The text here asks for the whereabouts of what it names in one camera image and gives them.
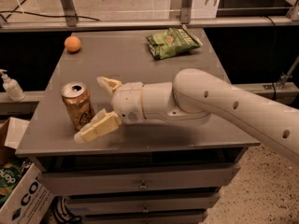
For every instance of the white pump sanitizer bottle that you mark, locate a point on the white pump sanitizer bottle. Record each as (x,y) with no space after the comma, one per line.
(12,87)

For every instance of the top grey drawer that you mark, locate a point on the top grey drawer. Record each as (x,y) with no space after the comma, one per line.
(140,179)

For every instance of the middle grey drawer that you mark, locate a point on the middle grey drawer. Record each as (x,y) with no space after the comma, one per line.
(142,204)

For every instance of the grey drawer cabinet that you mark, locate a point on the grey drawer cabinet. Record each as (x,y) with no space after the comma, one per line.
(125,56)

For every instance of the green jalapeno chip bag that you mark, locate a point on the green jalapeno chip bag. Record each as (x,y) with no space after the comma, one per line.
(172,42)

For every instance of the orange fruit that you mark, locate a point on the orange fruit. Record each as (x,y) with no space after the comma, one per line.
(72,44)

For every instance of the grey drawer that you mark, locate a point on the grey drawer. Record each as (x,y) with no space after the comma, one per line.
(170,217)
(142,204)
(140,179)

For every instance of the green snack package in box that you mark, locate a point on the green snack package in box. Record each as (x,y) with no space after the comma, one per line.
(10,175)

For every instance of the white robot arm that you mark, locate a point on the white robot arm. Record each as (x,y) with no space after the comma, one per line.
(192,97)

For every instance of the bottom grey drawer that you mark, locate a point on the bottom grey drawer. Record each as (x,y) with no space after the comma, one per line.
(170,217)

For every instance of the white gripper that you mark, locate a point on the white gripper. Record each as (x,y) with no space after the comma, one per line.
(127,102)

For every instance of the orange soda can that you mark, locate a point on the orange soda can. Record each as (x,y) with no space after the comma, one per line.
(77,100)

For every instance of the white cardboard box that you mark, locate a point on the white cardboard box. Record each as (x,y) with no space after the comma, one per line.
(29,200)

